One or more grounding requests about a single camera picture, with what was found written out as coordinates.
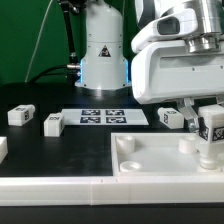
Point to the white square tabletop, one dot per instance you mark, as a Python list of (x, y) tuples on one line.
[(149, 154)]

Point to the white sheet with AprilTags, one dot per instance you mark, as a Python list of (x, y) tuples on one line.
[(104, 117)]

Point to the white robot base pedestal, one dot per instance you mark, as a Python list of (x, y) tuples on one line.
[(104, 67)]

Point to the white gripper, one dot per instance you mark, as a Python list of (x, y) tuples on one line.
[(165, 71)]

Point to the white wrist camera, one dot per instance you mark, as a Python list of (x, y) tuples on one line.
[(174, 26)]

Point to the white obstacle fence wall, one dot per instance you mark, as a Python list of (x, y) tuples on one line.
[(96, 190)]

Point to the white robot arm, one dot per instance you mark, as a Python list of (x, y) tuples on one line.
[(209, 36)]

